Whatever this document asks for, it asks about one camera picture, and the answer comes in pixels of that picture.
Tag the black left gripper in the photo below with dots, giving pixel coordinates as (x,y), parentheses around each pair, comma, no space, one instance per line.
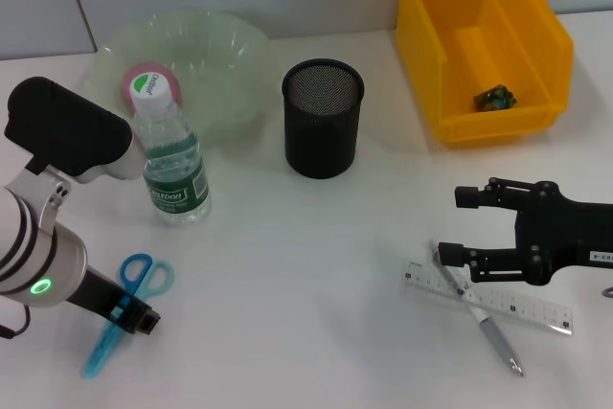
(96,294)

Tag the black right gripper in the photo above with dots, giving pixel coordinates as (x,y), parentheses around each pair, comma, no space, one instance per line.
(565,236)

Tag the blue scissors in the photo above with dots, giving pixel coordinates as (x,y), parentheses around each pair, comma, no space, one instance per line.
(139,275)

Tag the clear plastic ruler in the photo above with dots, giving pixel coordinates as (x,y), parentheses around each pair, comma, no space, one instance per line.
(527,306)

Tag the green plastic wrapper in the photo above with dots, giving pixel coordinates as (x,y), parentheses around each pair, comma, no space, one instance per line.
(495,98)

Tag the clear green-label water bottle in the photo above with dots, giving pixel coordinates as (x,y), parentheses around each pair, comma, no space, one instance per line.
(177,174)

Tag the pink peach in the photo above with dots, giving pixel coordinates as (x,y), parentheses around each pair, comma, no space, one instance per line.
(127,85)

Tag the white grey pen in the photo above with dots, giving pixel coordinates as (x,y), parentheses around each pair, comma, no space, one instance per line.
(493,332)

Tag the black mesh pen holder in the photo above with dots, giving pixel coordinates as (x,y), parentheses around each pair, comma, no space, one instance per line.
(321,141)

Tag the translucent green fruit plate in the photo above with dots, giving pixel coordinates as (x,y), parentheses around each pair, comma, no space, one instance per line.
(225,69)

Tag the yellow plastic bin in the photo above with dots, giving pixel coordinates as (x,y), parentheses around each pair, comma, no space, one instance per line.
(507,45)

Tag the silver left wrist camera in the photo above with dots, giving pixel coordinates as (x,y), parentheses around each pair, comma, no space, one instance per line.
(67,131)

